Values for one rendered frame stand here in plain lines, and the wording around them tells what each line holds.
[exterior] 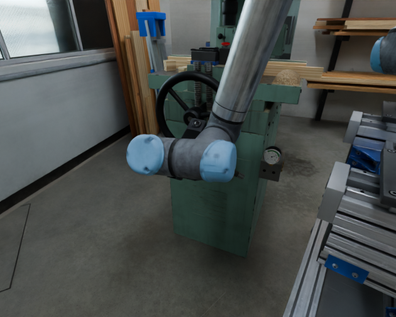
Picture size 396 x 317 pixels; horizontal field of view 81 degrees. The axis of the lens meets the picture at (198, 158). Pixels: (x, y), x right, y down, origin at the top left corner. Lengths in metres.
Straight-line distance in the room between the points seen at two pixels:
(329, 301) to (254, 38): 0.93
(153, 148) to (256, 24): 0.27
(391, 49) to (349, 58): 2.32
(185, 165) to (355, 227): 0.39
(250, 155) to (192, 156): 0.59
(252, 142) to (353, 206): 0.48
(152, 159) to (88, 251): 1.13
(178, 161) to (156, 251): 1.02
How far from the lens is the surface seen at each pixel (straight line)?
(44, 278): 1.48
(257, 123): 0.91
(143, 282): 1.29
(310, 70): 1.01
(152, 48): 1.86
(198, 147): 0.40
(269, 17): 0.45
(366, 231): 0.62
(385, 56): 1.06
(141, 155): 0.42
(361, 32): 2.86
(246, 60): 0.45
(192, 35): 3.53
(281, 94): 0.87
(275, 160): 0.89
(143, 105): 2.41
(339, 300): 1.11
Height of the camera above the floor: 1.07
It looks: 30 degrees down
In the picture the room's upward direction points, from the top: straight up
